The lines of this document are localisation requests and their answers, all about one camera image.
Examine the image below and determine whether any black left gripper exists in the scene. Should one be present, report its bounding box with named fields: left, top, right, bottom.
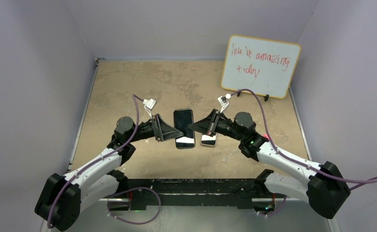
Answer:
left=128, top=114, right=183, bottom=143

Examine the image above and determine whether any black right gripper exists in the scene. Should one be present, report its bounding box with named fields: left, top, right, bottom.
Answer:
left=189, top=109, right=244, bottom=141

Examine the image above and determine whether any purple phone black screen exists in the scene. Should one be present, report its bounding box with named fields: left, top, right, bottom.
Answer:
left=201, top=133, right=217, bottom=145

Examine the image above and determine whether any white silicone phone case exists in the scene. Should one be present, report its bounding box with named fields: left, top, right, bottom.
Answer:
left=200, top=132, right=218, bottom=147

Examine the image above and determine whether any black phone silver edge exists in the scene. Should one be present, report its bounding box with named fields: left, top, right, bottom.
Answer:
left=174, top=109, right=195, bottom=148

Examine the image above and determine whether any black phone case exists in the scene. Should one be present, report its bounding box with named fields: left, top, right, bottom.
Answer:
left=173, top=108, right=196, bottom=150

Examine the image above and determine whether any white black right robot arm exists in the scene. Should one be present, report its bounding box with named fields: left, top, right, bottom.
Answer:
left=188, top=109, right=351, bottom=219

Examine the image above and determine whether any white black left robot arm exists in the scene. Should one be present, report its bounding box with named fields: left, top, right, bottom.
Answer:
left=34, top=114, right=183, bottom=232

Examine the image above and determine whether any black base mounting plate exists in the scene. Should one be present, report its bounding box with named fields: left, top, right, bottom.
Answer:
left=96, top=177, right=288, bottom=212

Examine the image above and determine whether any yellow framed whiteboard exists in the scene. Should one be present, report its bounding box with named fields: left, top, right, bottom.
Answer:
left=221, top=35, right=302, bottom=99

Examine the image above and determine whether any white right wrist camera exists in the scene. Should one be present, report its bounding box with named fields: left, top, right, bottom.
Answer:
left=217, top=94, right=232, bottom=113

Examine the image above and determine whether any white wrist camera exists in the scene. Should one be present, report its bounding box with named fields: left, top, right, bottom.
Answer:
left=143, top=98, right=157, bottom=118
left=217, top=94, right=232, bottom=113

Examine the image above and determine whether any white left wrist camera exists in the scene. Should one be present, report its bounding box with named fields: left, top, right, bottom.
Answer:
left=143, top=98, right=157, bottom=118

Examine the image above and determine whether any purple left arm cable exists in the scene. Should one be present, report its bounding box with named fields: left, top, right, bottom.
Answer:
left=47, top=94, right=161, bottom=230

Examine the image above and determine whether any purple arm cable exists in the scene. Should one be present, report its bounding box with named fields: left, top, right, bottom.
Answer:
left=225, top=89, right=377, bottom=218
left=47, top=94, right=161, bottom=230

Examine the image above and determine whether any aluminium frame rail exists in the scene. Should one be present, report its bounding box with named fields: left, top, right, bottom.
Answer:
left=116, top=174, right=309, bottom=209

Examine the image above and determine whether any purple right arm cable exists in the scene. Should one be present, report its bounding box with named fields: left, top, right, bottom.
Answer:
left=225, top=89, right=377, bottom=218

